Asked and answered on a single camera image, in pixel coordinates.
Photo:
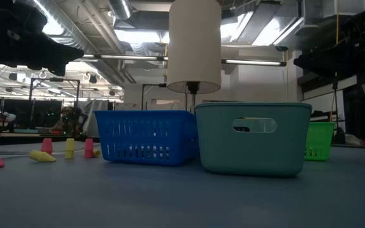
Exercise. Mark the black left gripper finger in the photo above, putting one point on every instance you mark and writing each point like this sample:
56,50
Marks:
65,52
55,68

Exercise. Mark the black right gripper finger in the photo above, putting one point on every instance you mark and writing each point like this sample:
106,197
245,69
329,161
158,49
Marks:
328,61

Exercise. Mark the blue plastic basket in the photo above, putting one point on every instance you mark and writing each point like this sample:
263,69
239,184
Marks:
144,115

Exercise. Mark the teal plastic bin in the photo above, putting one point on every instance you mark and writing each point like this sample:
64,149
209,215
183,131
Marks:
220,152

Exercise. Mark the person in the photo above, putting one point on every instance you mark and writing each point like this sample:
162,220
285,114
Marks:
3,118
70,120

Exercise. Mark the grey cloth cover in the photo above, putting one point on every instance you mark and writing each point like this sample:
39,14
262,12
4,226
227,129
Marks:
89,120

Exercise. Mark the fluorescent tube light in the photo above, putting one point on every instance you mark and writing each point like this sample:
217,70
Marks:
255,62

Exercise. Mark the green plastic basket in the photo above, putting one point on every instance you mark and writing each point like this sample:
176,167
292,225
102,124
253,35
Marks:
320,139

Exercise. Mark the yellow eraser cap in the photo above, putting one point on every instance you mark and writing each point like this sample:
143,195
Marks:
69,148
41,156
97,153

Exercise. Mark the white cylindrical lamp shade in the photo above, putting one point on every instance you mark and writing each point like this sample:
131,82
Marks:
195,47

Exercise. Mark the black gantry frame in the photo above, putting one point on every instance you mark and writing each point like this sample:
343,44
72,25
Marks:
55,79

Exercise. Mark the black metal frame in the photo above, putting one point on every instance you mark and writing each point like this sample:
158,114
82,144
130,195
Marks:
152,85

